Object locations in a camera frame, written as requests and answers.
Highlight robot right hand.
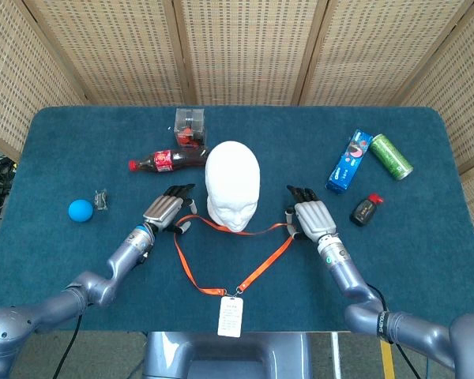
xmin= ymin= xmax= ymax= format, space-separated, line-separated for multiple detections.
xmin=284 ymin=184 xmax=339 ymax=242

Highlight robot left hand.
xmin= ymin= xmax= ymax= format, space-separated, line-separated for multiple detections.
xmin=142 ymin=183 xmax=199 ymax=235

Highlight orange lanyard strap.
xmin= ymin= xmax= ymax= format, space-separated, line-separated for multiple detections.
xmin=173 ymin=215 xmax=297 ymax=298

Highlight white ID badge card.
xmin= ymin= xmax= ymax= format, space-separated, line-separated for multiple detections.
xmin=216 ymin=295 xmax=245 ymax=338

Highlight white foam mannequin head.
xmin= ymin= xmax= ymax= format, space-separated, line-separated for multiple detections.
xmin=205 ymin=140 xmax=261 ymax=233

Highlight small black bottle red cap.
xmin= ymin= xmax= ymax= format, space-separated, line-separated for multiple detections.
xmin=349 ymin=193 xmax=385 ymax=227

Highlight cola bottle with red cap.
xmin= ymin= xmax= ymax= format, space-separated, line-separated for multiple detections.
xmin=127 ymin=146 xmax=211 ymax=174

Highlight blue Oreo cookie box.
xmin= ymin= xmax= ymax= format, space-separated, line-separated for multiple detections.
xmin=325 ymin=129 xmax=374 ymax=195

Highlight blue ball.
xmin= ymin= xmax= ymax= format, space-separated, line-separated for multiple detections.
xmin=68 ymin=199 xmax=94 ymax=222

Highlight clear plastic box red contents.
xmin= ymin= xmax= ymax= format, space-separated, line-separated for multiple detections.
xmin=174 ymin=107 xmax=207 ymax=148

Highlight blue table cloth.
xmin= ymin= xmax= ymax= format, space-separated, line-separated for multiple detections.
xmin=0 ymin=105 xmax=474 ymax=333

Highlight green drink can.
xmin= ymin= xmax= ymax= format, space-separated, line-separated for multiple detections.
xmin=369 ymin=133 xmax=414 ymax=181

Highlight grey robot torso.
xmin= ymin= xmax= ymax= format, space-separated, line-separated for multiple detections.
xmin=141 ymin=331 xmax=313 ymax=379

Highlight woven wooden folding screen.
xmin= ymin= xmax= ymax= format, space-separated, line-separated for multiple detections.
xmin=0 ymin=0 xmax=474 ymax=222

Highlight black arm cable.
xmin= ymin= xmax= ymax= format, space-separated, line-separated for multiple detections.
xmin=51 ymin=313 xmax=84 ymax=379
xmin=365 ymin=283 xmax=423 ymax=379

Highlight black strap on arm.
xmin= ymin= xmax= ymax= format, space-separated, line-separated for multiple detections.
xmin=374 ymin=310 xmax=393 ymax=344

